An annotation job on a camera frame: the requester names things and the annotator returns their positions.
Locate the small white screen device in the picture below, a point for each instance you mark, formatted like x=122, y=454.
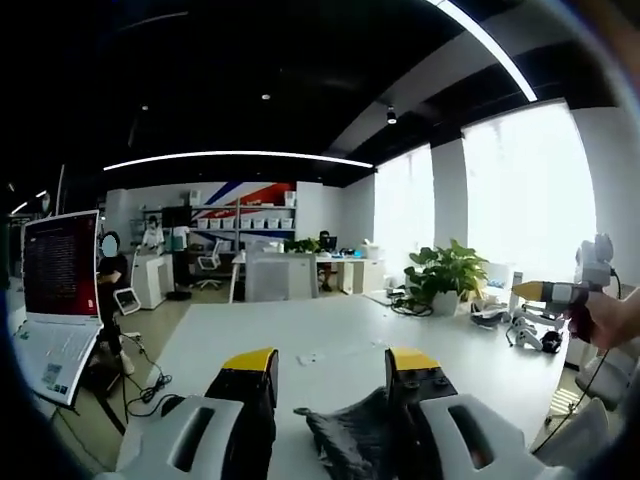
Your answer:
x=127, y=301

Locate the striped wall mural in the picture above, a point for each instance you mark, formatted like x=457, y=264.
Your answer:
x=250, y=194

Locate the small black device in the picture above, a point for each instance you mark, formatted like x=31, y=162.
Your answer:
x=551, y=342

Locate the shelf with white bins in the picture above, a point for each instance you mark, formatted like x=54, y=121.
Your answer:
x=245, y=222

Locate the long ceiling light strip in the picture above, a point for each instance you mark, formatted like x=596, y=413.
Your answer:
x=492, y=45
x=240, y=156

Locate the ceiling spot lamp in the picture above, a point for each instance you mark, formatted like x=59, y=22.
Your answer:
x=391, y=116

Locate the large bright window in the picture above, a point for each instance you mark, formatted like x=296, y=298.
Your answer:
x=525, y=200

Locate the white handheld controllers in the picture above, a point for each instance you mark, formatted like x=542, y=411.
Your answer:
x=525, y=335

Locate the narrow bright window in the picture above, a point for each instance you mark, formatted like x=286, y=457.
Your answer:
x=404, y=210

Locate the small white paper slip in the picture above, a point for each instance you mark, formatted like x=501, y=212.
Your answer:
x=304, y=359

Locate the white laptop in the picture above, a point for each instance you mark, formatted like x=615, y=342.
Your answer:
x=57, y=280

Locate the dark grey towel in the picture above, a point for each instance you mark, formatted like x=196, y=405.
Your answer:
x=350, y=432

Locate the person's right hand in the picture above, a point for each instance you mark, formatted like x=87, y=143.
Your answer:
x=612, y=320

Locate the grey chair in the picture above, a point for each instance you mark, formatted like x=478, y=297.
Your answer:
x=602, y=380

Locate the white cabinet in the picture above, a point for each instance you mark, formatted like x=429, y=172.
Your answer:
x=152, y=280

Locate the large potted green plant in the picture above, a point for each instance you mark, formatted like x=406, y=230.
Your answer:
x=447, y=272

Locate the white headset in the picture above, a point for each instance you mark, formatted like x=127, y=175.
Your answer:
x=490, y=315

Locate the small green plant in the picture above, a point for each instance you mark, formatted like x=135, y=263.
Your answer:
x=302, y=245

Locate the white desk partition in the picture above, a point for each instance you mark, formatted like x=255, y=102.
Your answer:
x=280, y=275

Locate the white office chair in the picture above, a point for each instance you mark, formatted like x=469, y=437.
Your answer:
x=210, y=260

